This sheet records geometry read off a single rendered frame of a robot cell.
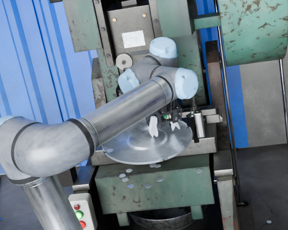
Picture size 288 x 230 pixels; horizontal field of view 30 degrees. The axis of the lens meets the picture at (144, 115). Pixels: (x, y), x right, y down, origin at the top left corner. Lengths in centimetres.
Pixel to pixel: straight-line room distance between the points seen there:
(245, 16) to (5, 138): 71
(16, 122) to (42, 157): 13
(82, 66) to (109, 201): 141
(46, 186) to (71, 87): 197
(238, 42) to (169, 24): 28
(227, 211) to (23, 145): 87
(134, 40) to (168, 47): 36
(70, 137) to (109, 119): 11
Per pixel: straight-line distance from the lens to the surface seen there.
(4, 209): 323
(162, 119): 160
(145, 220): 203
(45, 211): 131
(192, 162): 183
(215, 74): 218
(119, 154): 167
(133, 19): 179
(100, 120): 118
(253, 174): 302
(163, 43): 148
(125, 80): 140
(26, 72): 323
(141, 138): 172
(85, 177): 188
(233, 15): 148
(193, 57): 208
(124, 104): 122
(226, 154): 185
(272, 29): 154
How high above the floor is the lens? 149
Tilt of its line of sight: 22 degrees down
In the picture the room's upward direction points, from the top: 11 degrees counter-clockwise
